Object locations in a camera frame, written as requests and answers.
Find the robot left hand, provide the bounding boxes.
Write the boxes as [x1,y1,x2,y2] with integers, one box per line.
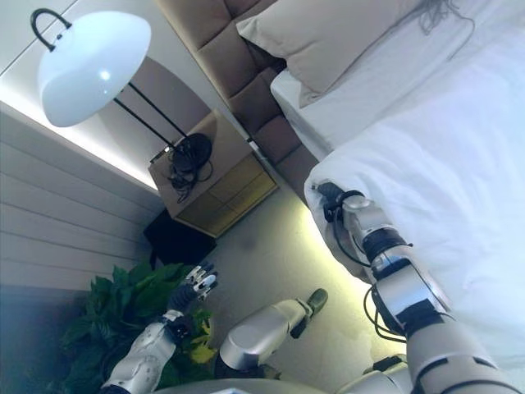
[166,262,219,317]

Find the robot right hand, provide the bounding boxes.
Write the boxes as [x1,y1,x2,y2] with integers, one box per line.
[311,178,346,205]

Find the white duvet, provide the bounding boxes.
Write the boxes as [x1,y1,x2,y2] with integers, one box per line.
[304,118,525,364]

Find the white bed sheet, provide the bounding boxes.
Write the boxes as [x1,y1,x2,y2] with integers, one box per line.
[269,0,525,165]

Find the black square stool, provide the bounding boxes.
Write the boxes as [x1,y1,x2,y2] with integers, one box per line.
[142,208,218,270]

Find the silver robot left leg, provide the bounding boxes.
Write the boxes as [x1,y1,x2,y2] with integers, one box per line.
[212,287,330,381]

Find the silver robot leg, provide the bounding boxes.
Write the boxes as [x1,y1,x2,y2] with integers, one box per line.
[336,355,415,394]
[212,287,330,381]

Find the green potted plant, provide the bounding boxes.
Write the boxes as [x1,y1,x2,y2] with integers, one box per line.
[60,261,221,394]

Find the wooden nightstand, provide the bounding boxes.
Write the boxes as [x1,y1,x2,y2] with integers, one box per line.
[146,109,281,240]

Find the beige pillow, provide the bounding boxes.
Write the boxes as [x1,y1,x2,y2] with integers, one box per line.
[235,0,422,110]

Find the brown upholstered headboard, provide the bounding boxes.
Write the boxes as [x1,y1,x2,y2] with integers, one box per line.
[154,0,305,173]

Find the silver robot right leg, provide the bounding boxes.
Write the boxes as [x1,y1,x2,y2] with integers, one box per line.
[336,355,415,394]

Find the white dome table lamp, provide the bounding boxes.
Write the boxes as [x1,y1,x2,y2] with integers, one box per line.
[30,8,213,173]

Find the brown upholstered bed frame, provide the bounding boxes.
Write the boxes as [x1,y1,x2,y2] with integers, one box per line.
[245,135,329,208]

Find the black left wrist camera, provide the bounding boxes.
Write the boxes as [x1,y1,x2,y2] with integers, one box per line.
[171,315,193,342]

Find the black cable bundle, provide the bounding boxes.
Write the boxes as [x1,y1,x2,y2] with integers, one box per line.
[164,149,215,205]

